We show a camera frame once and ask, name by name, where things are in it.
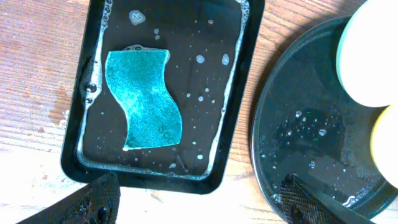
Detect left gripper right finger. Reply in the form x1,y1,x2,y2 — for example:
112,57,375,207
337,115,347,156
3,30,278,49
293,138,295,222
280,174,372,224

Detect yellow plate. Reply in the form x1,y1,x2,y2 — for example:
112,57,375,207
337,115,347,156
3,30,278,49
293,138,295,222
370,105,397,188

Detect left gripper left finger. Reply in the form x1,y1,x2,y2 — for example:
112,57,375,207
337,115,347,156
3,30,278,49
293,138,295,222
21,172,121,224

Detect black rectangular tray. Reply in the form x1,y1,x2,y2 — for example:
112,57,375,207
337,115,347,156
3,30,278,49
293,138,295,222
60,0,265,194

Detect green yellow sponge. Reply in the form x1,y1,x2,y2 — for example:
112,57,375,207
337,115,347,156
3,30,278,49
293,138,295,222
105,49,182,151

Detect light blue plate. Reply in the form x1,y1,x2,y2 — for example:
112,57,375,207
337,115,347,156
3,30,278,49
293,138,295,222
336,0,397,107

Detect black round tray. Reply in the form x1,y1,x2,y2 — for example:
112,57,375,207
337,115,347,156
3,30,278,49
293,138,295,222
251,17,397,218

